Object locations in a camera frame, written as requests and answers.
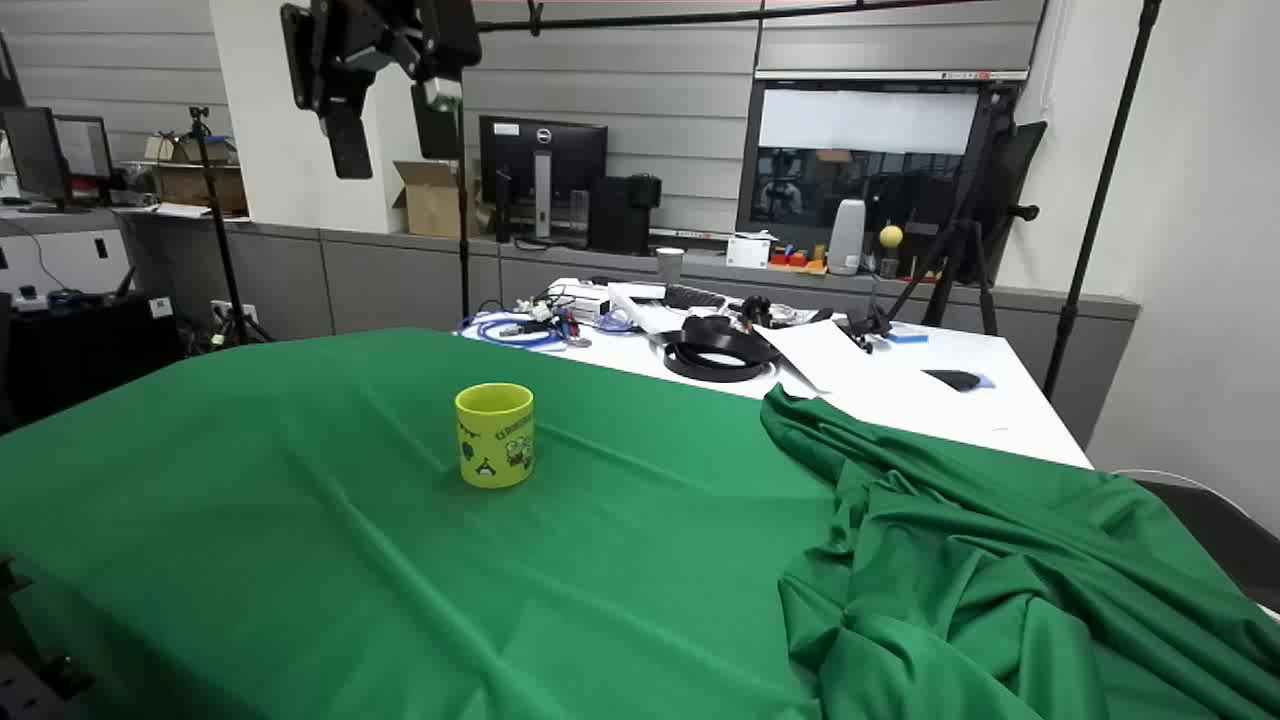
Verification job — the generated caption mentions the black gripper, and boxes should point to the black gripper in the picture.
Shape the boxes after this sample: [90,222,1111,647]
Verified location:
[277,0,483,186]

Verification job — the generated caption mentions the white cylinder device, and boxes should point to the white cylinder device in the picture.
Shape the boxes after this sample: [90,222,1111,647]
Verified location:
[825,196,874,282]

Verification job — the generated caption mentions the white paper sheet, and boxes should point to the white paper sheet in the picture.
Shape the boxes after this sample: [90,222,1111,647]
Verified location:
[760,317,935,410]

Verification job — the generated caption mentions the black computer monitor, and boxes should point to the black computer monitor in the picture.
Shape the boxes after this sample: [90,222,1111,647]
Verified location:
[477,114,613,249]

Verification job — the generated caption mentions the green cloth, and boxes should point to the green cloth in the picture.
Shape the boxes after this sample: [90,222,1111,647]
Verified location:
[0,326,1280,720]

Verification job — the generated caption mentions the small grey framed monitor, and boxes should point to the small grey framed monitor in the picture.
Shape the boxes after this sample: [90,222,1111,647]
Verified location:
[52,114,121,186]

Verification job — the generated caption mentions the brown cardboard box with items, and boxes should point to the brown cardboard box with items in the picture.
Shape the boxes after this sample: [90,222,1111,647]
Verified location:
[147,131,253,222]

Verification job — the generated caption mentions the dark framed window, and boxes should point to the dark framed window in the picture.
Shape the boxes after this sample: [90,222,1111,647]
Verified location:
[737,76,1030,267]

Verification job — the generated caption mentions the black speaker box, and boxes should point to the black speaker box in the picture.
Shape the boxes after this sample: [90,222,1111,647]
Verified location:
[585,171,665,260]

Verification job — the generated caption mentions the thin black tripod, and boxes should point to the thin black tripod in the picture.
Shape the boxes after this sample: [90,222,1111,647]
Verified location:
[179,103,277,354]

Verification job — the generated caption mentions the black cabinet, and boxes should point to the black cabinet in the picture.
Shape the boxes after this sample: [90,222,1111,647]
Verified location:
[0,287,189,432]

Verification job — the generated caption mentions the flat black object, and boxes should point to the flat black object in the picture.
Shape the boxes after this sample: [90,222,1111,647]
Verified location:
[919,366,1001,398]

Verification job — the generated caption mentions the dark monitor with black frame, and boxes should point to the dark monitor with black frame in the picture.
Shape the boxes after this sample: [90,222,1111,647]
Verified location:
[0,103,72,213]

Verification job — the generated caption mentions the coiled black cable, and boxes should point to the coiled black cable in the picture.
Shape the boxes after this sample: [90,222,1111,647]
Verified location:
[659,308,779,390]

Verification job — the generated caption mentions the open cardboard box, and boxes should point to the open cardboard box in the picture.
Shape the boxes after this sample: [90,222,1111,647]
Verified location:
[390,158,469,246]

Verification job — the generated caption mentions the black tripod with panel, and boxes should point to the black tripod with panel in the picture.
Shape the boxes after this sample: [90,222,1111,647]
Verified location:
[879,85,1053,342]

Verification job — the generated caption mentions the coiled blue cable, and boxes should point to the coiled blue cable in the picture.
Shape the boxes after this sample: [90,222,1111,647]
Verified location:
[469,304,568,354]

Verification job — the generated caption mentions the yellow mug with face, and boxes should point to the yellow mug with face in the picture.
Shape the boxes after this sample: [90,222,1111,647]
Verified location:
[451,382,539,497]

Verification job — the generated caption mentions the small white container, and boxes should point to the small white container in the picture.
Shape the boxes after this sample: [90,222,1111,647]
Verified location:
[725,229,779,271]

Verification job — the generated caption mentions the slanted black stand pole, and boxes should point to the slanted black stand pole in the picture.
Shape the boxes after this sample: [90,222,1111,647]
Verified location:
[1037,0,1168,404]

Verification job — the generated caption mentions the black horizontal rod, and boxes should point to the black horizontal rod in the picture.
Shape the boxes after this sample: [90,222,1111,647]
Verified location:
[472,0,964,36]

